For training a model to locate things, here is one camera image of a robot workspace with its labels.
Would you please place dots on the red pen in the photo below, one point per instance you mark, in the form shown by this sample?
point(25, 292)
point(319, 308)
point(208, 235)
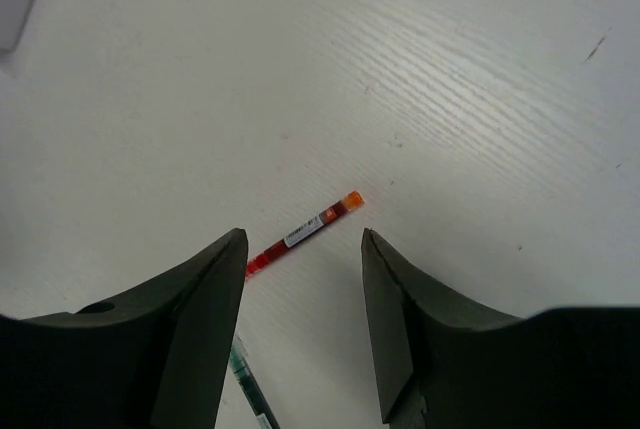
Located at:
point(308, 229)

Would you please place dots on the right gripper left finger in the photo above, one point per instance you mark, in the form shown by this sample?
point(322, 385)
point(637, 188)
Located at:
point(153, 356)

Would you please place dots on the green ink pen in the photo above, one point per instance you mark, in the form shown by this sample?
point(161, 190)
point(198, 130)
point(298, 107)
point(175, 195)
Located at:
point(243, 374)

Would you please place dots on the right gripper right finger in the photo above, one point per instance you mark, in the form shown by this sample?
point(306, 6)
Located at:
point(443, 360)

